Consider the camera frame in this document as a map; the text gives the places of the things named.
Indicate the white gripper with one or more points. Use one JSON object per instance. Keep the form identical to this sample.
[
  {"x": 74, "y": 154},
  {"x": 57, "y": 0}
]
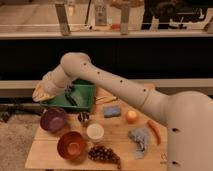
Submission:
[{"x": 51, "y": 86}]

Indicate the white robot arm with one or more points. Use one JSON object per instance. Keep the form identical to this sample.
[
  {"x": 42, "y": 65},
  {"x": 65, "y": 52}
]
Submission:
[{"x": 188, "y": 115}]

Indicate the small dark metal cup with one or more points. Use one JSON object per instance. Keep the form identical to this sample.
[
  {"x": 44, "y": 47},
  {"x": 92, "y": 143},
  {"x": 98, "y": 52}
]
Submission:
[{"x": 83, "y": 118}]

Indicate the white paper cup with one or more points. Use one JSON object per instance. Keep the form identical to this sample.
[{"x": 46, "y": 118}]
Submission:
[{"x": 95, "y": 132}]

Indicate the dark object in tray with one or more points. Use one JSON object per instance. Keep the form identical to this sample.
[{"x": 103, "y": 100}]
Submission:
[{"x": 68, "y": 96}]

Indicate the purple bowl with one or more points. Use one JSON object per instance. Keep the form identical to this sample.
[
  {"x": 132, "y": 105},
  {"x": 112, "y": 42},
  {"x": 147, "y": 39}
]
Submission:
[{"x": 53, "y": 120}]

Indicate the green plastic tray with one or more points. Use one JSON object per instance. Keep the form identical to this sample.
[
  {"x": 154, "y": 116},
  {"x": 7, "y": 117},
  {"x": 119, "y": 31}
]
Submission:
[{"x": 83, "y": 93}]

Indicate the orange copper bowl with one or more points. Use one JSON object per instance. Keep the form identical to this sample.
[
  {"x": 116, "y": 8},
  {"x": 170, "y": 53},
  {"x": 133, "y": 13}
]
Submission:
[{"x": 71, "y": 145}]

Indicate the blue sponge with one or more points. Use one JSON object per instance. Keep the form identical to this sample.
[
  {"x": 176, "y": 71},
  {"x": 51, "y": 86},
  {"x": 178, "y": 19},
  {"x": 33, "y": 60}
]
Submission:
[{"x": 111, "y": 111}]

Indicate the bunch of dark grapes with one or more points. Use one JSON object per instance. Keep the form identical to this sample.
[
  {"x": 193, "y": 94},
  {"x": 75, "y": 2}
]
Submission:
[{"x": 100, "y": 153}]

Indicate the wooden board table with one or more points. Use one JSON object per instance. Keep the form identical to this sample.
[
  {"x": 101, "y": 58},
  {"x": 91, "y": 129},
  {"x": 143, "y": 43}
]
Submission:
[{"x": 43, "y": 152}]

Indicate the orange fruit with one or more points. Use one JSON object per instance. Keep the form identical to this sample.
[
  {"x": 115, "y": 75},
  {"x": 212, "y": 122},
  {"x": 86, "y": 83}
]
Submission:
[{"x": 131, "y": 117}]

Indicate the grey blue cloth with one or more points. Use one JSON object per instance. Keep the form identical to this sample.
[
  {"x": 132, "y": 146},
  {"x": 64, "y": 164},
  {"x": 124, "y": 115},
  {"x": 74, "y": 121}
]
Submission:
[{"x": 141, "y": 137}]

